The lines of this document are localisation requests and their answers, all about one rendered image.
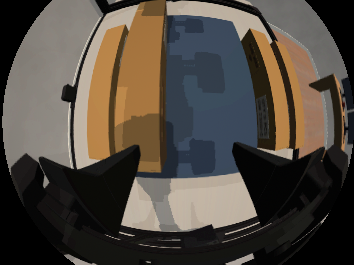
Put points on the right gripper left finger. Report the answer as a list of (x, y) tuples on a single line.
[(102, 188)]

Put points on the blue raised platform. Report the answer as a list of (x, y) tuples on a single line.
[(210, 102)]

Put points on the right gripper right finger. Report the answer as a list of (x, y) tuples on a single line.
[(271, 180)]

